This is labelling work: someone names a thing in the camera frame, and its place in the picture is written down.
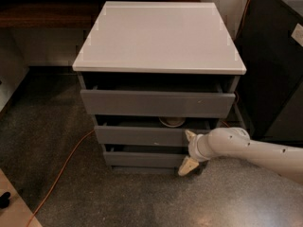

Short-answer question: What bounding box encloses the grey bottom drawer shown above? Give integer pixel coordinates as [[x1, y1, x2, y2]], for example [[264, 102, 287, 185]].
[[103, 145, 188, 168]]

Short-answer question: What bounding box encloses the grey drawer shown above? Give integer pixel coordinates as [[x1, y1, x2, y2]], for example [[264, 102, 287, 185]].
[[103, 145, 188, 168], [80, 89, 235, 118], [95, 115, 219, 147]]

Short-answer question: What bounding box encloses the grey top drawer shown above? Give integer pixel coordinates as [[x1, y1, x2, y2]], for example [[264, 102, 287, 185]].
[[80, 89, 235, 118]]

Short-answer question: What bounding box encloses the orange power cable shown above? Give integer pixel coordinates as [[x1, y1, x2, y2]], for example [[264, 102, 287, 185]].
[[25, 0, 264, 227]]

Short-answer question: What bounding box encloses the grey drawer cabinet white top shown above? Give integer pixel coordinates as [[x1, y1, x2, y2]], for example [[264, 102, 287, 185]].
[[73, 2, 246, 173]]

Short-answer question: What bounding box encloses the white ceramic bowl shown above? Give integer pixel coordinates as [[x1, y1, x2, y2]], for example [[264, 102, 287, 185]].
[[159, 117, 186, 128]]

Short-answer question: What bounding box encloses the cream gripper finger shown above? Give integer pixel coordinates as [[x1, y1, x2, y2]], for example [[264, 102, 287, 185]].
[[178, 156, 199, 176], [185, 130, 197, 142]]

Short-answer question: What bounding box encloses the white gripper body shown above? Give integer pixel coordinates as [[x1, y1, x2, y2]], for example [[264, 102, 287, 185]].
[[188, 134, 209, 162]]

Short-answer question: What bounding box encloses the dark wooden bench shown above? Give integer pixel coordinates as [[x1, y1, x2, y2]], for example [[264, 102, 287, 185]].
[[0, 0, 201, 28]]

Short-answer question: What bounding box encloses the small black object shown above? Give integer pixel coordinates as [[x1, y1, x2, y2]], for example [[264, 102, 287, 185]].
[[0, 192, 10, 209]]

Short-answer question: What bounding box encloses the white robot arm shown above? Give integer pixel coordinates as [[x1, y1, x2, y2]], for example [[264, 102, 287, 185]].
[[178, 128, 303, 183]]

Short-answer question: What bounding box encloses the dark black side cabinet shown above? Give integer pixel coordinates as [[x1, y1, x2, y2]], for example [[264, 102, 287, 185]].
[[235, 0, 303, 144]]

